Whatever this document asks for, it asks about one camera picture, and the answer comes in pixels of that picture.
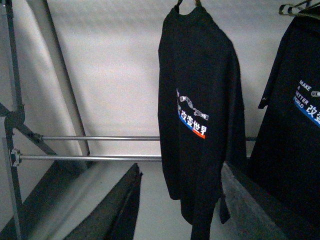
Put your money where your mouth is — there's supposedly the lower metal rack rod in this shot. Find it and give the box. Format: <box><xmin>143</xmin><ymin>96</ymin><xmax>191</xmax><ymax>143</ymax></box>
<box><xmin>18</xmin><ymin>154</ymin><xmax>162</xmax><ymax>162</ymax></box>

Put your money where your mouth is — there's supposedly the grey metal rack frame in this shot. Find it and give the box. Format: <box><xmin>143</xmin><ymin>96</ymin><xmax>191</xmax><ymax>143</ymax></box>
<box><xmin>0</xmin><ymin>0</ymin><xmax>91</xmax><ymax>240</ymax></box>

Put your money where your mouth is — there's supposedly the upper metal rack rod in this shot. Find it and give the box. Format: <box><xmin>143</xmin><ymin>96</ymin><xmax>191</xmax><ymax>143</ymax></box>
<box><xmin>37</xmin><ymin>134</ymin><xmax>258</xmax><ymax>142</ymax></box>

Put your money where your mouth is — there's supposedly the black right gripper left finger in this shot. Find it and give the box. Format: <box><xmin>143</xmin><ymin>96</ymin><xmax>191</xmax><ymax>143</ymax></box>
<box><xmin>65</xmin><ymin>163</ymin><xmax>143</xmax><ymax>240</ymax></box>

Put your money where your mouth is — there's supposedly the black printed t-shirt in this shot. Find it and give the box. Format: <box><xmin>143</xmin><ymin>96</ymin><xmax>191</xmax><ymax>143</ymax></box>
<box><xmin>248</xmin><ymin>7</ymin><xmax>320</xmax><ymax>226</ymax></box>
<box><xmin>157</xmin><ymin>6</ymin><xmax>246</xmax><ymax>240</ymax></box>

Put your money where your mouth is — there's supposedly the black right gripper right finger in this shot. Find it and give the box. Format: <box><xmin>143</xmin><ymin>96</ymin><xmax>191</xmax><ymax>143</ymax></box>
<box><xmin>221</xmin><ymin>162</ymin><xmax>320</xmax><ymax>240</ymax></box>

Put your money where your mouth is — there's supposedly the green clothes hanger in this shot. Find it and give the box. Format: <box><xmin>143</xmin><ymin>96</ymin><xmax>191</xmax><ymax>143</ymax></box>
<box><xmin>278</xmin><ymin>0</ymin><xmax>320</xmax><ymax>17</ymax></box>
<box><xmin>175</xmin><ymin>0</ymin><xmax>202</xmax><ymax>8</ymax></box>

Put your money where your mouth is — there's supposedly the metal rack rod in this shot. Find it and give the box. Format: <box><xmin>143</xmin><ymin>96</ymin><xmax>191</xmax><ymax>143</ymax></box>
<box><xmin>37</xmin><ymin>134</ymin><xmax>258</xmax><ymax>142</ymax></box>
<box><xmin>18</xmin><ymin>154</ymin><xmax>162</xmax><ymax>162</ymax></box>

